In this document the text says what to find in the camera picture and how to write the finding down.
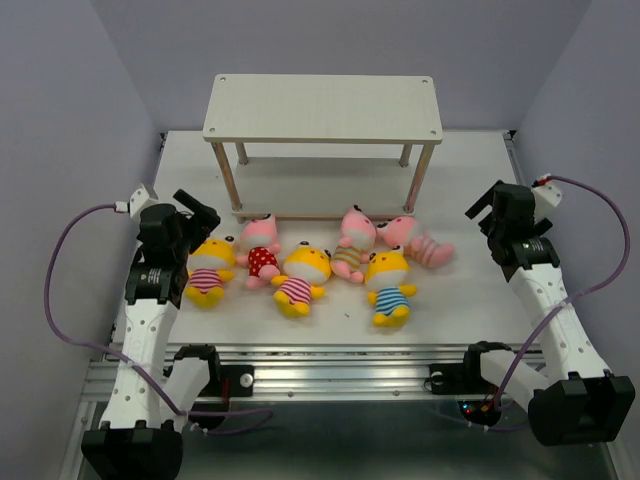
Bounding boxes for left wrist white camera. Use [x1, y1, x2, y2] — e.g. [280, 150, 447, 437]
[128, 184, 159, 221]

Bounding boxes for pink plush orange stripes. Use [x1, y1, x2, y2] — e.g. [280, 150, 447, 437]
[330, 205, 377, 284]

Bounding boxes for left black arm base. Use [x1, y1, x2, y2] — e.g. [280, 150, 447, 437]
[199, 364, 254, 399]

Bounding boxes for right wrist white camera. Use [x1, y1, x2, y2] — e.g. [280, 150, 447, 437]
[531, 174, 563, 222]

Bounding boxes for pink plush red polka-dot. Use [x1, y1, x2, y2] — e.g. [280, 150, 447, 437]
[236, 214, 281, 290]

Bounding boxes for yellow plush pink stripes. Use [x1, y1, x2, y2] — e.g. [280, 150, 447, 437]
[184, 235, 236, 309]
[271, 241, 332, 318]

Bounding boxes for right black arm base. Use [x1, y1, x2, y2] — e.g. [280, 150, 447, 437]
[425, 363, 496, 395]

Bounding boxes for aluminium rail frame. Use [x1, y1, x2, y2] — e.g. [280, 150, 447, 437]
[57, 129, 626, 480]

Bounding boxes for white two-tier shelf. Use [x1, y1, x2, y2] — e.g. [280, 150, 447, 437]
[202, 74, 443, 220]

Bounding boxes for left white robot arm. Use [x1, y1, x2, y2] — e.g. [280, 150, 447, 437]
[81, 188, 223, 479]

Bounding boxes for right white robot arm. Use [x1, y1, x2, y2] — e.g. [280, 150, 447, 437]
[460, 175, 636, 446]

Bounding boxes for yellow plush blue stripes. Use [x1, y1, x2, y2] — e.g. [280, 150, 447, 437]
[364, 245, 417, 328]

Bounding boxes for wrist white camera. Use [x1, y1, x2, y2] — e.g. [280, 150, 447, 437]
[531, 174, 563, 222]
[128, 184, 159, 221]

